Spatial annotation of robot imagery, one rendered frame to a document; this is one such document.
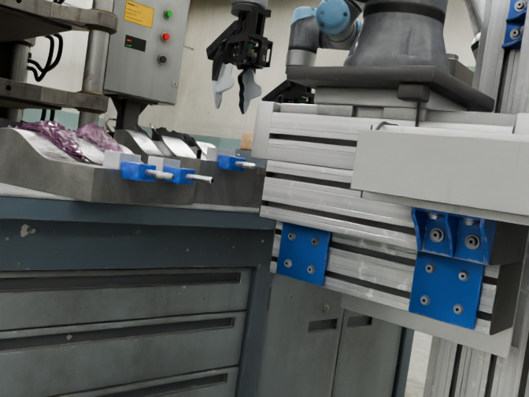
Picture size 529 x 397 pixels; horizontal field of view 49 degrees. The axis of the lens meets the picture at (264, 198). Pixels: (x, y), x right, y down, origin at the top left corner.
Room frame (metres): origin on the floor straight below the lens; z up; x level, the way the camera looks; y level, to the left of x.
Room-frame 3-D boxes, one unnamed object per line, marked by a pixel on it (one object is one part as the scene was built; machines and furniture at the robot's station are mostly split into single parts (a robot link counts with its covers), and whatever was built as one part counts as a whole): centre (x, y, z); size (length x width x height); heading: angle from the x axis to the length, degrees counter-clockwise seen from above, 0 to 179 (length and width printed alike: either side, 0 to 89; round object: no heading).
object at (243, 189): (1.43, 0.21, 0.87); 0.50 x 0.26 x 0.14; 43
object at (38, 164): (1.13, 0.42, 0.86); 0.50 x 0.26 x 0.11; 60
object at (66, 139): (1.13, 0.41, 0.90); 0.26 x 0.18 x 0.08; 60
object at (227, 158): (1.19, 0.07, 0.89); 0.13 x 0.05 x 0.05; 43
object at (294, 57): (1.50, -0.04, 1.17); 0.08 x 0.08 x 0.05
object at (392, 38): (0.85, -0.16, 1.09); 0.15 x 0.15 x 0.10
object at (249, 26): (1.20, 0.08, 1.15); 0.09 x 0.08 x 0.12; 43
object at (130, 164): (0.95, 0.21, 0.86); 0.13 x 0.05 x 0.05; 60
